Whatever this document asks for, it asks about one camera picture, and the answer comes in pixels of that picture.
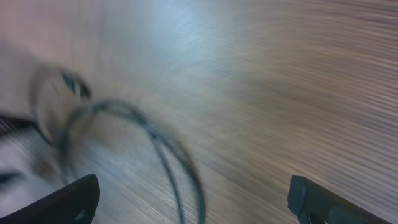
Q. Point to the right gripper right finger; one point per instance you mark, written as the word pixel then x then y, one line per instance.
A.
pixel 314 204

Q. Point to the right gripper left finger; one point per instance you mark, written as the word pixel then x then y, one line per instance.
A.
pixel 75 203

